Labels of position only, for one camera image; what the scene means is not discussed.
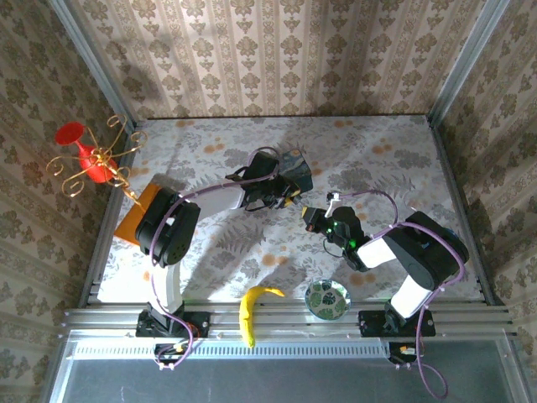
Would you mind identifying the gold wire stand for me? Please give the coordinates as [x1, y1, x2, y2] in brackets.
[45, 114, 151, 218]

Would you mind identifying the white slotted cable duct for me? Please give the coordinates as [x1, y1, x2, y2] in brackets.
[69, 338, 389, 361]

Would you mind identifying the yellow banana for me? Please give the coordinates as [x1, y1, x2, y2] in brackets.
[238, 285, 286, 349]

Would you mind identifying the aluminium mounting rail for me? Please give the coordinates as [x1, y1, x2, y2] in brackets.
[62, 306, 515, 338]

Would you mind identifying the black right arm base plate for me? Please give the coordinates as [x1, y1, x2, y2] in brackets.
[357, 309, 436, 338]

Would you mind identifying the leaf pattern bowl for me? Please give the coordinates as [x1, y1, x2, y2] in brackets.
[304, 279, 352, 321]

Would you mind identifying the black connector bracket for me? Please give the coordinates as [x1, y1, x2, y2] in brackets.
[388, 342, 421, 366]
[153, 343, 190, 366]

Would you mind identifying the red vase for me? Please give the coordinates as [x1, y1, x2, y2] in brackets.
[55, 121, 118, 185]

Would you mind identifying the floral patterned tablecloth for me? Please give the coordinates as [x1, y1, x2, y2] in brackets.
[98, 115, 483, 304]

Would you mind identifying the aluminium frame post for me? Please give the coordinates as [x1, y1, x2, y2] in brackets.
[49, 0, 138, 132]
[427, 0, 503, 123]

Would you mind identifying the starry night print box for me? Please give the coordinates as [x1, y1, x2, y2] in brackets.
[279, 147, 315, 193]

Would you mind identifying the orange wooden board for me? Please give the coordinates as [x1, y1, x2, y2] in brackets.
[113, 183, 163, 245]

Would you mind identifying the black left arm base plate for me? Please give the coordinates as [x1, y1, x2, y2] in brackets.
[134, 310, 211, 339]

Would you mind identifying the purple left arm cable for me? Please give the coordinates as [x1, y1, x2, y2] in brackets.
[149, 146, 281, 371]

